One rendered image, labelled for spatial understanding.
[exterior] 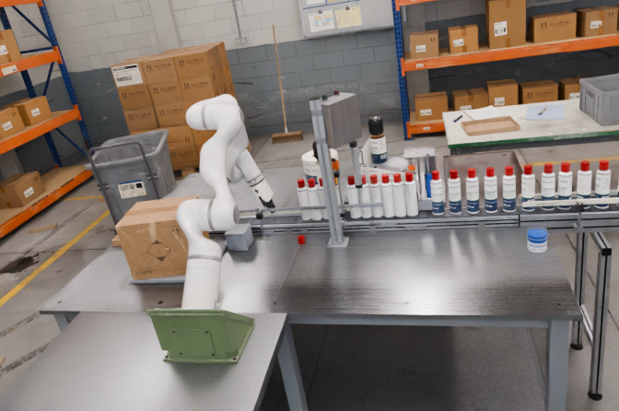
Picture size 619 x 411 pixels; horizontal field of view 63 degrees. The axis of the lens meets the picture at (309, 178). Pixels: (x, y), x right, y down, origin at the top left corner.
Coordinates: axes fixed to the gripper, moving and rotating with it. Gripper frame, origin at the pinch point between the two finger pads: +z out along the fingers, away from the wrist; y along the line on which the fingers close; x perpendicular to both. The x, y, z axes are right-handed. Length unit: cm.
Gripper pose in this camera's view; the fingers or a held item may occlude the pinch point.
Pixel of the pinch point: (272, 208)
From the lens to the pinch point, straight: 245.3
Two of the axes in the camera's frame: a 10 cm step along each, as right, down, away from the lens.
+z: 4.8, 8.4, 2.6
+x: -8.5, 3.7, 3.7
